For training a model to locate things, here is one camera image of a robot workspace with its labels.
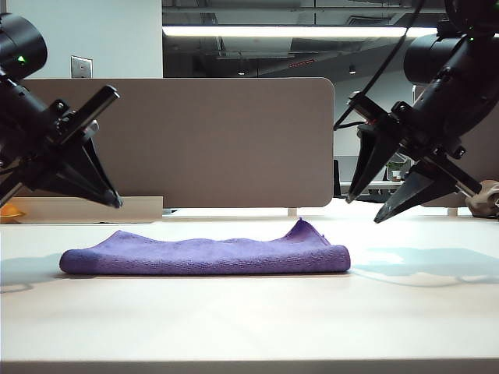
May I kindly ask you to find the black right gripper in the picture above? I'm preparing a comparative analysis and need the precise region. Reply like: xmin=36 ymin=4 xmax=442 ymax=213
xmin=345 ymin=34 xmax=499 ymax=225

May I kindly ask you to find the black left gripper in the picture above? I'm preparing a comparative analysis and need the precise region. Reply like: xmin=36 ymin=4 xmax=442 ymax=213
xmin=0 ymin=76 xmax=125 ymax=210

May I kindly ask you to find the purple microfiber cloth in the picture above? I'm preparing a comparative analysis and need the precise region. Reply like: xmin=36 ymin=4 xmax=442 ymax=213
xmin=58 ymin=217 xmax=352 ymax=277

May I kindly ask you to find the small potted green plant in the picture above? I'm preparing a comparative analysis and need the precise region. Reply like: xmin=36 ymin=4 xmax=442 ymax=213
xmin=386 ymin=153 xmax=410 ymax=183

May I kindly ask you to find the white background desk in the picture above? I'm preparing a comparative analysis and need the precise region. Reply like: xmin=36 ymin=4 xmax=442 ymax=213
xmin=339 ymin=180 xmax=406 ymax=196

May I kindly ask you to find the grey background desk divider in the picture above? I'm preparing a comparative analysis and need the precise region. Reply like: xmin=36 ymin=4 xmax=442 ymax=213
xmin=334 ymin=156 xmax=362 ymax=183

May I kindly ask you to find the beige cardboard box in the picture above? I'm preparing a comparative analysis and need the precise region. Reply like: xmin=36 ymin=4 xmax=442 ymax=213
xmin=7 ymin=196 xmax=165 ymax=225

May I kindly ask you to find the orange round object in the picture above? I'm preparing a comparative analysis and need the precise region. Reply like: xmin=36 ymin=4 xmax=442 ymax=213
xmin=0 ymin=203 xmax=27 ymax=224

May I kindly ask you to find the narrow brown desk divider panel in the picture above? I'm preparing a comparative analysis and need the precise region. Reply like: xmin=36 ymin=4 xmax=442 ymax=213
xmin=412 ymin=83 xmax=499 ymax=209

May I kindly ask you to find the crumpled brown bag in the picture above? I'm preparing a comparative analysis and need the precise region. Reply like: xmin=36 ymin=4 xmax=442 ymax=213
xmin=465 ymin=179 xmax=499 ymax=217

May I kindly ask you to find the wide brown desk divider panel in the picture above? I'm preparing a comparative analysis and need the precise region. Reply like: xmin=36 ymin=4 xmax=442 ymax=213
xmin=15 ymin=76 xmax=335 ymax=210

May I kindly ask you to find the long linear ceiling light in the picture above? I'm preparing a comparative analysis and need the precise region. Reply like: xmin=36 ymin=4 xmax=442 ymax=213
xmin=161 ymin=25 xmax=438 ymax=39

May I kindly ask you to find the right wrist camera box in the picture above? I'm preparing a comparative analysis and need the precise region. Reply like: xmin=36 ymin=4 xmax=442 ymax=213
xmin=345 ymin=92 xmax=391 ymax=128

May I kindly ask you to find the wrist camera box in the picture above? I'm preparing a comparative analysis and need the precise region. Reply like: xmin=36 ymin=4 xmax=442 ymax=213
xmin=345 ymin=92 xmax=391 ymax=128
xmin=58 ymin=84 xmax=121 ymax=146

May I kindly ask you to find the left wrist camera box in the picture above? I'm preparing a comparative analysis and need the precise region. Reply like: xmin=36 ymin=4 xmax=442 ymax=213
xmin=58 ymin=84 xmax=121 ymax=146

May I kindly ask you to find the metal wall switch plate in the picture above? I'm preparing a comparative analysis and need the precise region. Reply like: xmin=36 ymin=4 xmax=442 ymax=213
xmin=70 ymin=55 xmax=94 ymax=79

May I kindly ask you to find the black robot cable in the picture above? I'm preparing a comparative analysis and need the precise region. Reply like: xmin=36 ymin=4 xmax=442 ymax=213
xmin=333 ymin=0 xmax=426 ymax=132

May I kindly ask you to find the grey ceiling ventilation duct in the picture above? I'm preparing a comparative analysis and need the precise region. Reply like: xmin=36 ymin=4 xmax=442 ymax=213
xmin=216 ymin=37 xmax=296 ymax=60

